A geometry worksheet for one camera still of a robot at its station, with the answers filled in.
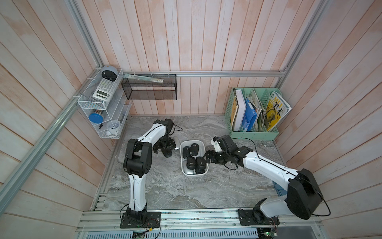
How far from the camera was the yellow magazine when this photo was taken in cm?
94

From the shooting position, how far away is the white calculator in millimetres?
750

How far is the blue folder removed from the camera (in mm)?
940

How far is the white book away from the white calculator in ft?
2.46
